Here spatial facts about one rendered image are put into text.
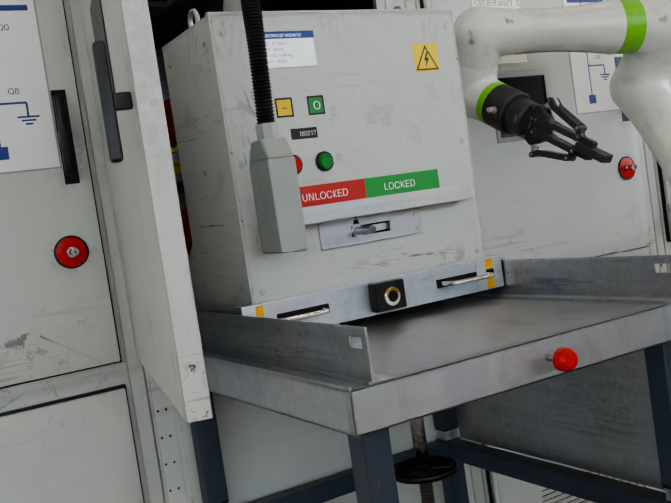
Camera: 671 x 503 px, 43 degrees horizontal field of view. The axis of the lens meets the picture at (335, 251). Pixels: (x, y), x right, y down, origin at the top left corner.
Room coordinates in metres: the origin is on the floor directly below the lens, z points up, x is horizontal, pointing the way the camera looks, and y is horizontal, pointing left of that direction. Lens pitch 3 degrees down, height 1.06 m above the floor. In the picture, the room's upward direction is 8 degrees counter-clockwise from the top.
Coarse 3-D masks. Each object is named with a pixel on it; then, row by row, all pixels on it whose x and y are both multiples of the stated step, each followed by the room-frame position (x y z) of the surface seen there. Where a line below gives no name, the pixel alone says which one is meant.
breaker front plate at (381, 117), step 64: (320, 64) 1.47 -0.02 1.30; (384, 64) 1.54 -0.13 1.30; (448, 64) 1.61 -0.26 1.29; (320, 128) 1.46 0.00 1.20; (384, 128) 1.53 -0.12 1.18; (448, 128) 1.60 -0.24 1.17; (256, 256) 1.39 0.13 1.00; (320, 256) 1.44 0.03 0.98; (384, 256) 1.51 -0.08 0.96; (448, 256) 1.58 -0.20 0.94
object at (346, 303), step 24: (456, 264) 1.57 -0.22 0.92; (336, 288) 1.44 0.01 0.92; (360, 288) 1.47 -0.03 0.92; (408, 288) 1.51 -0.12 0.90; (432, 288) 1.54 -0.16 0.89; (456, 288) 1.57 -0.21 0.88; (240, 312) 1.36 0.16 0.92; (288, 312) 1.40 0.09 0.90; (336, 312) 1.44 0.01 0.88; (360, 312) 1.46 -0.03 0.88; (384, 312) 1.49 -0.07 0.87
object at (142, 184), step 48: (96, 0) 1.23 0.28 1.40; (144, 0) 0.99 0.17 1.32; (96, 48) 1.00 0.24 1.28; (144, 48) 0.99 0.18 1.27; (96, 96) 1.52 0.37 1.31; (144, 96) 0.98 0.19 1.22; (144, 144) 0.98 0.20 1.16; (144, 192) 1.04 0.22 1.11; (144, 240) 1.12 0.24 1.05; (144, 288) 1.22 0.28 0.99; (192, 288) 0.99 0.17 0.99; (144, 336) 1.34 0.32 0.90; (192, 336) 0.99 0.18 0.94; (192, 384) 0.98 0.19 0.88
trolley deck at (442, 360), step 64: (384, 320) 1.53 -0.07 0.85; (448, 320) 1.42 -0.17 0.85; (512, 320) 1.33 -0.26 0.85; (576, 320) 1.24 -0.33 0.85; (640, 320) 1.24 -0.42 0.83; (256, 384) 1.23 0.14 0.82; (320, 384) 1.06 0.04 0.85; (384, 384) 1.02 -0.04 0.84; (448, 384) 1.07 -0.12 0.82; (512, 384) 1.12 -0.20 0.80
